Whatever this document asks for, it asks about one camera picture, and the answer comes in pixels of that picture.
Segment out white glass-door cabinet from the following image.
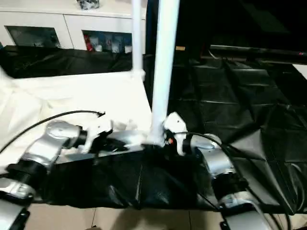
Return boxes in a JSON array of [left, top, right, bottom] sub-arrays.
[[0, 0, 147, 55]]

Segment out white plastic table top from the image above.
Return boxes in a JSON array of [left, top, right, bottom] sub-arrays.
[[0, 69, 157, 166]]

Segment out white flat board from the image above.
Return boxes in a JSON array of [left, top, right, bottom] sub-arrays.
[[292, 64, 307, 80]]

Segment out dark low shelf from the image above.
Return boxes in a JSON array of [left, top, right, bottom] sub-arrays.
[[209, 45, 307, 60]]

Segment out white plastic table leg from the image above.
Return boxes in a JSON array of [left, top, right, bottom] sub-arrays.
[[130, 0, 147, 81], [0, 63, 12, 80], [145, 0, 181, 147]]

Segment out red bottle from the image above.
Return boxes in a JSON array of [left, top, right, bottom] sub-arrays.
[[84, 34, 93, 52]]

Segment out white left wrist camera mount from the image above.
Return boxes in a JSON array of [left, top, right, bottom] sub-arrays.
[[82, 114, 115, 154]]

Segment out black work mat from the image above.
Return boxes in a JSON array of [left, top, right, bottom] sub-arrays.
[[0, 44, 307, 216]]

